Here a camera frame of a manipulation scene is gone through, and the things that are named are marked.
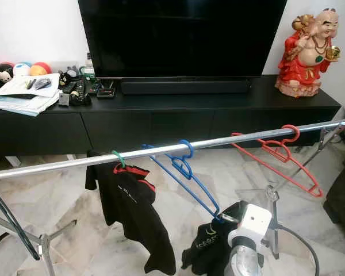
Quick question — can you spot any blue plastic hanger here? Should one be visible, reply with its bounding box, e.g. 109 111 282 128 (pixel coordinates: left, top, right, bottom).
142 139 225 224

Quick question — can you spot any red plastic hanger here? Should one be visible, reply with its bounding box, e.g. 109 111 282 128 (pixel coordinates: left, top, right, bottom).
231 124 324 198

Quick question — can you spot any green plastic hanger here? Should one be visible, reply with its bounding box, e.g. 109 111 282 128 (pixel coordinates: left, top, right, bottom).
111 150 127 170

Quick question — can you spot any black garment with green logo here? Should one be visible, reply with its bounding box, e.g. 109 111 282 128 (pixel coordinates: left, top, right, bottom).
181 218 239 276

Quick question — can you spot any black shirt with red collar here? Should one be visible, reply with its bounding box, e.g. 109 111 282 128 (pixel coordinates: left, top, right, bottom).
85 150 177 276

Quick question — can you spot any black television console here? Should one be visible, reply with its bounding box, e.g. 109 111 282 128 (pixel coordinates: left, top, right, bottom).
0 74 342 158

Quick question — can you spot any black soundbar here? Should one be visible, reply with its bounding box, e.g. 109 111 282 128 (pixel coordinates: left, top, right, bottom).
120 78 251 95

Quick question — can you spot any red laughing Buddha statue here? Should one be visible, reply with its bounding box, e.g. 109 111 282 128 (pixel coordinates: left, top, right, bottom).
274 7 342 98

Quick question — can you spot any silver metal clothes rack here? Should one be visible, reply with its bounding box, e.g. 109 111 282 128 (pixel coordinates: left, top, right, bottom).
0 118 345 276

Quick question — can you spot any white paper stack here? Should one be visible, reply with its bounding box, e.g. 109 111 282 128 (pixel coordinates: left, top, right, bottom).
0 72 63 117

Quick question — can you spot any black mouse plush with face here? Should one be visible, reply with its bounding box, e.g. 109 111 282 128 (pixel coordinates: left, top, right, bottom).
0 62 15 85

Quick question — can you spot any black flat television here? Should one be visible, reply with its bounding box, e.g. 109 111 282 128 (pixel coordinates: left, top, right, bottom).
78 0 289 79

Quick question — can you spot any white and blue round plush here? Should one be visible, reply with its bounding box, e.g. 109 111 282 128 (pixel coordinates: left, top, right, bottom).
13 62 33 78

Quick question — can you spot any grey oval gadget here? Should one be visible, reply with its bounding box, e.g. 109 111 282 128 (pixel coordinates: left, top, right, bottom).
36 78 52 90

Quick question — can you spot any green and white toy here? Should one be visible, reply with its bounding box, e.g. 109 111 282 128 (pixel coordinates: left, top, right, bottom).
80 66 96 78

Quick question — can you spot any orange and red round plush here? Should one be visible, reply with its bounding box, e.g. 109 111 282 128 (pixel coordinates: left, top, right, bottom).
30 62 52 76

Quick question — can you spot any black and grey plush toy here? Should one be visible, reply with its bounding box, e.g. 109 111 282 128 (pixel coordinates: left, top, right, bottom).
59 66 83 89

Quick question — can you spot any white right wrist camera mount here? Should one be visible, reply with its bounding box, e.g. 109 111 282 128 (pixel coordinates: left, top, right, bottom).
228 202 273 249

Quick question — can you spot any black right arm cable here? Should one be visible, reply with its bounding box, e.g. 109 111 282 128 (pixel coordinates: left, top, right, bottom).
270 223 320 276

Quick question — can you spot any black wire hanger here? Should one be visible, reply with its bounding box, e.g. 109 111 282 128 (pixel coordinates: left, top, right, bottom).
0 183 44 260

